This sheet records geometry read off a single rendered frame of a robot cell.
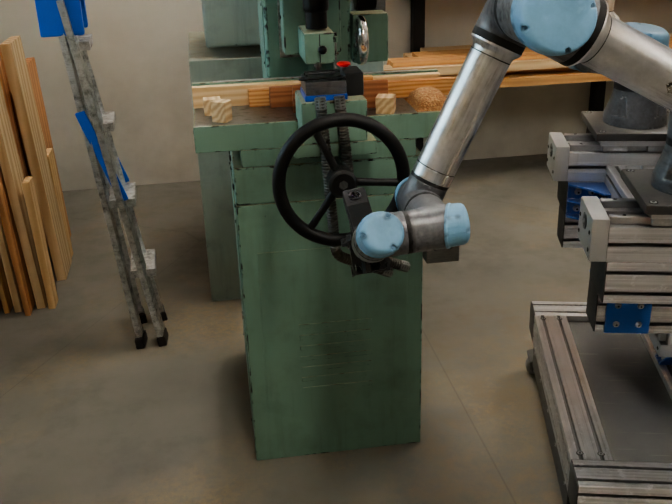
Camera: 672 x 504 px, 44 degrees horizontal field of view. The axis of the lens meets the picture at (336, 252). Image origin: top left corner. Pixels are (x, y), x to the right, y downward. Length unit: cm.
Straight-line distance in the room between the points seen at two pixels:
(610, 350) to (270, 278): 95
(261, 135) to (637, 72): 83
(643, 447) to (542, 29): 104
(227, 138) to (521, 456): 112
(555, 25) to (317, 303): 98
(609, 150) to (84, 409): 162
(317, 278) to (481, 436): 67
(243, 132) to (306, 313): 48
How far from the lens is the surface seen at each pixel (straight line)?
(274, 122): 187
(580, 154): 215
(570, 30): 135
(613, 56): 142
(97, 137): 260
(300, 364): 211
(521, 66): 409
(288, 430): 222
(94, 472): 233
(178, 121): 436
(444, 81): 209
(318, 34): 196
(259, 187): 191
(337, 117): 169
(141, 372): 271
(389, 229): 138
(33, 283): 320
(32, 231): 310
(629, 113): 215
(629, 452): 200
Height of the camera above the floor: 136
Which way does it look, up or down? 23 degrees down
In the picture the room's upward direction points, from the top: 2 degrees counter-clockwise
